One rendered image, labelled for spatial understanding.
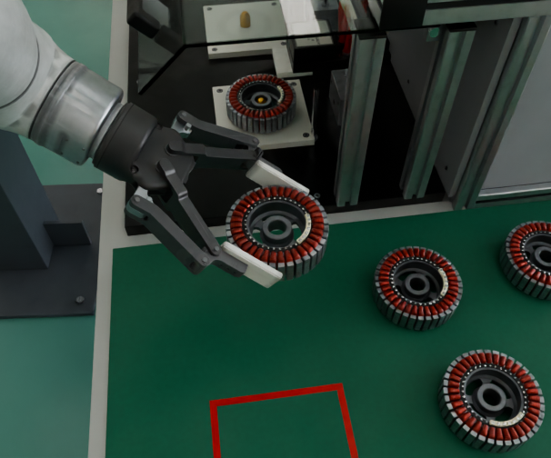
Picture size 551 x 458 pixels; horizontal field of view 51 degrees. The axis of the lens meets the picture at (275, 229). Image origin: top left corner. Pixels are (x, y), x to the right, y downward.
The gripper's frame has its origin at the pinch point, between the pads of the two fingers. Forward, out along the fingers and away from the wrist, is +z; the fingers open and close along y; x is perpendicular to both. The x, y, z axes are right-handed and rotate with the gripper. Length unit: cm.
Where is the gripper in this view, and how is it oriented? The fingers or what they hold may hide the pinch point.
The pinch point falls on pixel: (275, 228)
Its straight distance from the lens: 63.7
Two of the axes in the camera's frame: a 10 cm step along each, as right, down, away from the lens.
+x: 4.8, -4.2, -7.7
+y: -2.7, 7.7, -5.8
